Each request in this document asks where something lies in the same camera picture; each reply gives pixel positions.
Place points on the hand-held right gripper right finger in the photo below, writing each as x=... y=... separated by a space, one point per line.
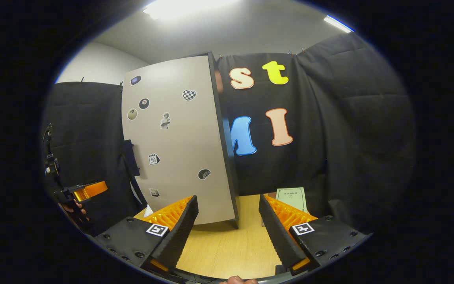
x=276 y=236

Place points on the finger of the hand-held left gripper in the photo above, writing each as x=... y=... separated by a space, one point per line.
x=91 y=190

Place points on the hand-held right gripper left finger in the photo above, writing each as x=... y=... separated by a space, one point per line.
x=179 y=240

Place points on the beige cabinet door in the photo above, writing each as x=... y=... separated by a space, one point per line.
x=187 y=150

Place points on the pale green book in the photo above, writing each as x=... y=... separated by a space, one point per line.
x=292 y=199

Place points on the black backdrop cloth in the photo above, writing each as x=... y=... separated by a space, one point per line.
x=349 y=138

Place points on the long ceiling light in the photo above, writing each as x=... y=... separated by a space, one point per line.
x=187 y=8

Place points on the small ceiling light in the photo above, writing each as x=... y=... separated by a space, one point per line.
x=338 y=23

